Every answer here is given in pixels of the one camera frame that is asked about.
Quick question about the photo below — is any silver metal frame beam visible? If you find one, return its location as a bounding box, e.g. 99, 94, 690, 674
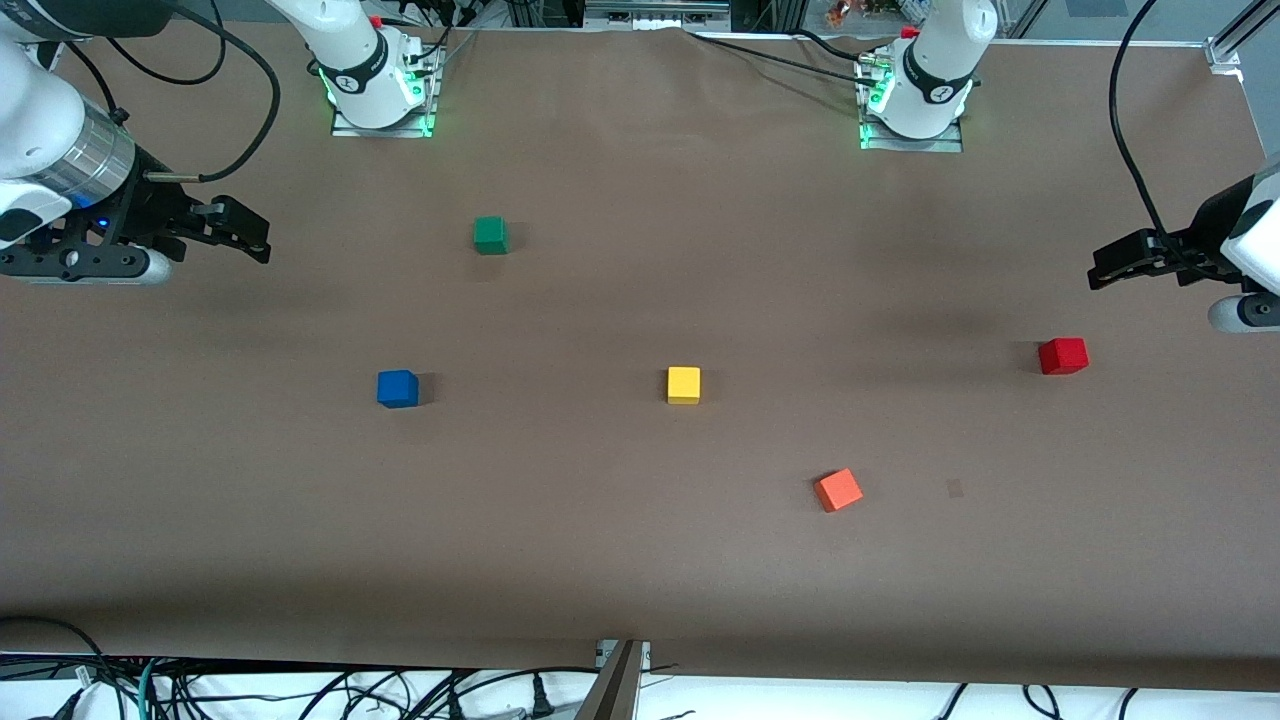
584, 0, 733, 32

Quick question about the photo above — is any black looped floor cable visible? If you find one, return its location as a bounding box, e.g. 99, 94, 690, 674
0, 614, 109, 691

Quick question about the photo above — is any orange cube block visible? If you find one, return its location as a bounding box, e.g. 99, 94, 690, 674
813, 467, 865, 514

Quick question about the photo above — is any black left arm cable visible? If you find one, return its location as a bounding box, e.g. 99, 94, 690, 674
1107, 0, 1206, 276

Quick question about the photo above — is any aluminium frame profile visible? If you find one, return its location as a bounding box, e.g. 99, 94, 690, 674
1204, 0, 1280, 71

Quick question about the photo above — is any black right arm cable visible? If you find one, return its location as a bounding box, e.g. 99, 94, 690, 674
145, 5, 282, 185

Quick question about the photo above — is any black cable on table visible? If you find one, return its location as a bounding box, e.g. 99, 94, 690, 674
684, 30, 873, 91

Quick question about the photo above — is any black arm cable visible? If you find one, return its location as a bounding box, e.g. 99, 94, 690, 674
1107, 0, 1206, 276
145, 5, 282, 185

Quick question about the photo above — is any metal camera post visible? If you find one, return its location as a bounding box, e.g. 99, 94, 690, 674
575, 640, 652, 720

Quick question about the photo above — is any brown paper table cover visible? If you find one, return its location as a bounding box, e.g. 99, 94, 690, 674
0, 25, 1280, 693

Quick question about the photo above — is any red cube block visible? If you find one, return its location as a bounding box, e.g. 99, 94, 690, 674
1037, 337, 1090, 377

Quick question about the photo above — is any black plug cable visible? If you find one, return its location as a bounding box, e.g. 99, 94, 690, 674
505, 668, 559, 720

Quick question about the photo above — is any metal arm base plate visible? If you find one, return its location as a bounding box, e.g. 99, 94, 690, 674
330, 100, 438, 140
858, 122, 965, 154

